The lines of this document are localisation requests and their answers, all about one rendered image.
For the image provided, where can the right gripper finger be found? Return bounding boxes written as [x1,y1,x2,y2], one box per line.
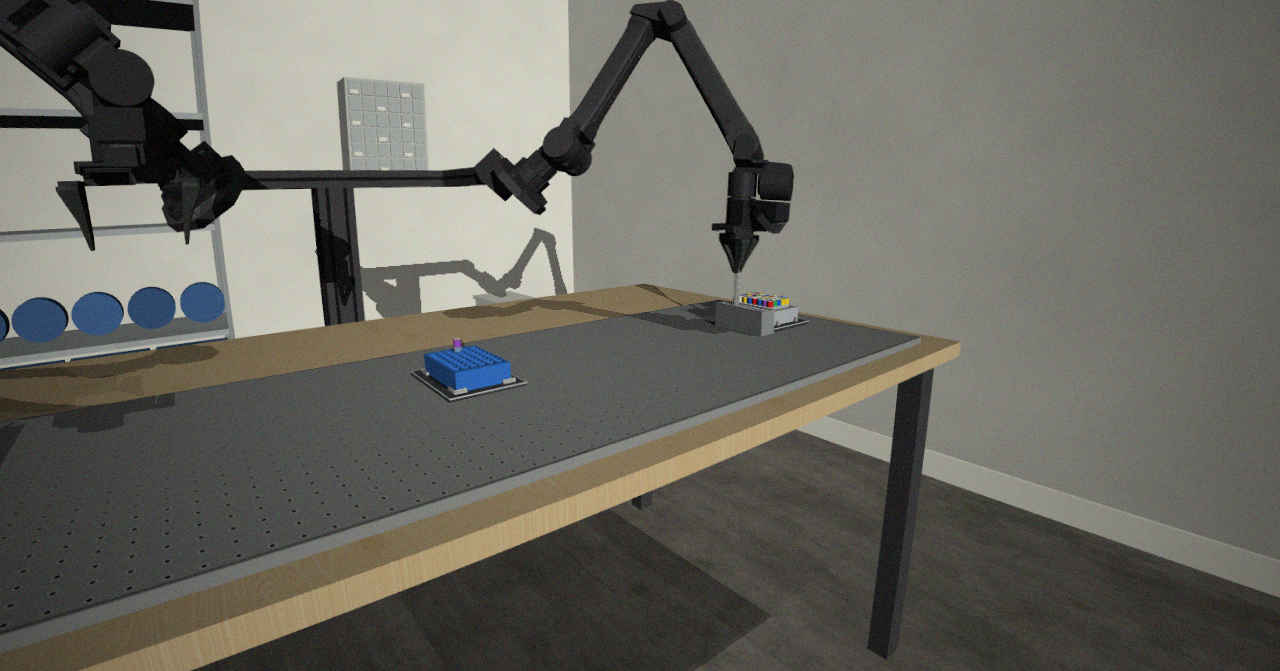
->
[180,183,201,245]
[55,186,95,251]

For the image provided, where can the blue tube carrier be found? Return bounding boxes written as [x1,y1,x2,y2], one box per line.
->
[424,344,511,391]

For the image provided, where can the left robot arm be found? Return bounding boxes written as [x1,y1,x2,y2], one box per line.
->
[502,0,794,234]

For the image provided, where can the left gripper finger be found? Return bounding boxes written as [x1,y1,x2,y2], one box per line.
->
[731,239,759,273]
[719,236,750,273]

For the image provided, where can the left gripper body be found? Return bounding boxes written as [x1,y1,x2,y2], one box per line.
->
[712,197,765,239]

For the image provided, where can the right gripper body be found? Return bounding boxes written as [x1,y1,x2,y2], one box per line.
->
[58,161,201,187]

